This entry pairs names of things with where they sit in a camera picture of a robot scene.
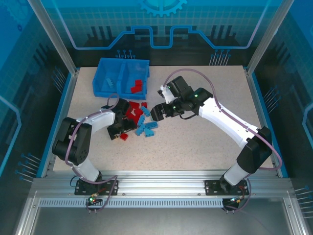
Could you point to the aluminium side frame rail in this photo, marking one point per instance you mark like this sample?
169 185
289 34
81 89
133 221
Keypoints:
68 98
259 105

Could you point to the blue plastic bin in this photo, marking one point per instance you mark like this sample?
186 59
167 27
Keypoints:
132 73
102 73

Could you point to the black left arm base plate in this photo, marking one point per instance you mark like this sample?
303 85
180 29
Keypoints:
83 188

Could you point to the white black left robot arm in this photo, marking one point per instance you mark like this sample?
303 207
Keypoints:
100 120

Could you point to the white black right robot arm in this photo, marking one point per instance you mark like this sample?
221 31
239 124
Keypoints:
225 117

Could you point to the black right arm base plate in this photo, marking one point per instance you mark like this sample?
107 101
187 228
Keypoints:
212 187

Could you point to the small lit circuit board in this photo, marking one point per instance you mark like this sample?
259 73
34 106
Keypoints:
234 200
93 200

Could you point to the light blue sloped lego brick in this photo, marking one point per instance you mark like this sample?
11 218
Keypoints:
149 133

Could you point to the aluminium mounting rail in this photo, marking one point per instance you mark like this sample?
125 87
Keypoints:
161 183

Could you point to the grey metal bottom panel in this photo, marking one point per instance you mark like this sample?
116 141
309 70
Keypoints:
156 220

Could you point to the aluminium frame post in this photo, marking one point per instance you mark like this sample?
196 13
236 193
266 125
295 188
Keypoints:
55 36
269 36

